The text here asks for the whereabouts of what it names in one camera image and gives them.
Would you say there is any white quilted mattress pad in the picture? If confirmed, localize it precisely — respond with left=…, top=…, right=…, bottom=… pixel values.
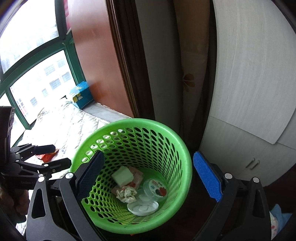
left=18, top=100, right=109, bottom=161

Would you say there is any white cabinet door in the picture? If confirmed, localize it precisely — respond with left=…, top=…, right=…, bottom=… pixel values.
left=200, top=1, right=295, bottom=186

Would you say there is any brown wooden wardrobe panel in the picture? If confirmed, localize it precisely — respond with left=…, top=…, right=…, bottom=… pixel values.
left=69, top=1, right=133, bottom=117

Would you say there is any white yogurt cup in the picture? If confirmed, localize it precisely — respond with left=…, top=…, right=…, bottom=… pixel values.
left=143, top=178, right=168, bottom=200

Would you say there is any white foam block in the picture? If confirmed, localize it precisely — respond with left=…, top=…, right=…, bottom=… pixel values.
left=111, top=166, right=134, bottom=187

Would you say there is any blue yellow tissue box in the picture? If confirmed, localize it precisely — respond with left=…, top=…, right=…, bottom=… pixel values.
left=69, top=81, right=94, bottom=109

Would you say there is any green window frame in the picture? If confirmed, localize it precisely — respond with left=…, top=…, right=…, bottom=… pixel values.
left=1, top=1, right=85, bottom=145

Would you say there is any white plastic lid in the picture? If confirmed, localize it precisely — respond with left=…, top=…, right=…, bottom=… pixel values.
left=127, top=200, right=159, bottom=216

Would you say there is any paper tissue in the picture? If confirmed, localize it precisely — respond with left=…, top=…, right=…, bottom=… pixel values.
left=116, top=186, right=137, bottom=203

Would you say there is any green plastic waste basket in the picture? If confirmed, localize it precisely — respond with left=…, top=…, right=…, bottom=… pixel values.
left=70, top=118, right=192, bottom=235

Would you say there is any floral blue cloth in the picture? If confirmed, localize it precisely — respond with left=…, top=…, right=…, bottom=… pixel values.
left=269, top=204, right=292, bottom=240

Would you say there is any clear plastic cup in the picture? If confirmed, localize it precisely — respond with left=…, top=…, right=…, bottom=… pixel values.
left=135, top=188, right=153, bottom=203

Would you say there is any red orange wrapper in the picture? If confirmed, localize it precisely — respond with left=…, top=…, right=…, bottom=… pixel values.
left=36, top=149, right=59, bottom=163

